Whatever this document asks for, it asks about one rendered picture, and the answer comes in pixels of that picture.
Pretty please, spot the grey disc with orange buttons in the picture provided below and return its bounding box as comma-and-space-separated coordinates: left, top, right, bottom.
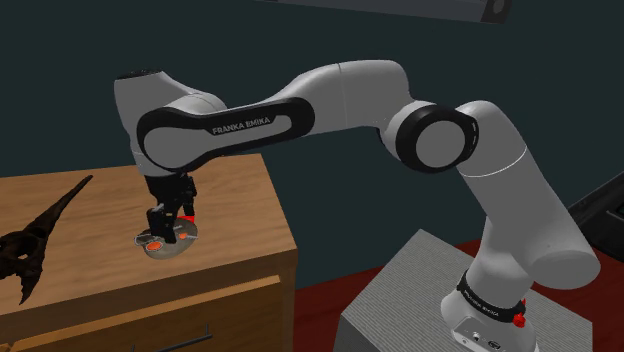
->
134, 214, 200, 261

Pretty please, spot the wooden chest of drawers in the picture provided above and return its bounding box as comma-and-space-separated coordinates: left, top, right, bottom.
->
0, 153, 300, 352

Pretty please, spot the black furniture piece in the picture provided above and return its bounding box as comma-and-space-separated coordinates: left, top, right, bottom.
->
567, 170, 624, 264

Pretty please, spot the grey ribbed robot stand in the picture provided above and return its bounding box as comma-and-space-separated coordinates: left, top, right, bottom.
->
332, 228, 595, 352

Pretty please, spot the dark bird skull figure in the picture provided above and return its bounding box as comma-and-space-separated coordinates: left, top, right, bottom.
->
0, 174, 95, 306

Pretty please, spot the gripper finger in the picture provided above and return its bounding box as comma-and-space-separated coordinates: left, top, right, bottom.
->
175, 195, 197, 219
147, 204, 178, 245

